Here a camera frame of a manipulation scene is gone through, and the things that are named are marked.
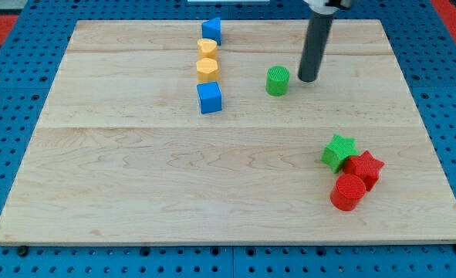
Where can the red cylinder block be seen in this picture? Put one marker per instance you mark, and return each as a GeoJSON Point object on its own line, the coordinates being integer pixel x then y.
{"type": "Point", "coordinates": [347, 192]}

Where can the blue triangle block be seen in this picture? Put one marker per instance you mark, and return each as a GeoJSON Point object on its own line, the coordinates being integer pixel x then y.
{"type": "Point", "coordinates": [211, 29]}

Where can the light wooden board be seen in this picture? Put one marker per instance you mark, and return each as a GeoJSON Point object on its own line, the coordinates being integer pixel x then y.
{"type": "Point", "coordinates": [122, 156]}

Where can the red star block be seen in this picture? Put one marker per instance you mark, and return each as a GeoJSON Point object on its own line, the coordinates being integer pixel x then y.
{"type": "Point", "coordinates": [366, 167]}

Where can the yellow hexagon block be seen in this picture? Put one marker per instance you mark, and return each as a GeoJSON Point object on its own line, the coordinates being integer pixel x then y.
{"type": "Point", "coordinates": [207, 70]}

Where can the green star block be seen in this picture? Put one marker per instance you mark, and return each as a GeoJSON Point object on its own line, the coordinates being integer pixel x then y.
{"type": "Point", "coordinates": [337, 152]}

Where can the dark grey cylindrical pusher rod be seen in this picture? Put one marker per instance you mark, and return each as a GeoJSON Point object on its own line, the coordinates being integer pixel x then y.
{"type": "Point", "coordinates": [314, 46]}

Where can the yellow heart block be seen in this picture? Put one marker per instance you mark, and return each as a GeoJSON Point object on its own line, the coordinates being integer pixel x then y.
{"type": "Point", "coordinates": [207, 48]}

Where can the blue cube block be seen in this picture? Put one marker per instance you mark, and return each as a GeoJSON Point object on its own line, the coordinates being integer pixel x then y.
{"type": "Point", "coordinates": [209, 97]}

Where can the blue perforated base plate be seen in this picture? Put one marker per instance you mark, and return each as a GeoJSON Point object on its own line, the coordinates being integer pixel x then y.
{"type": "Point", "coordinates": [30, 57]}

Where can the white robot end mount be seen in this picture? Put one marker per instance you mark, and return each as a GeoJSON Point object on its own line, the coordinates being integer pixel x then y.
{"type": "Point", "coordinates": [329, 7]}

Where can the green cylinder block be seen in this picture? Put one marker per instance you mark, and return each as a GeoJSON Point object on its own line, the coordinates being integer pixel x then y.
{"type": "Point", "coordinates": [277, 81]}

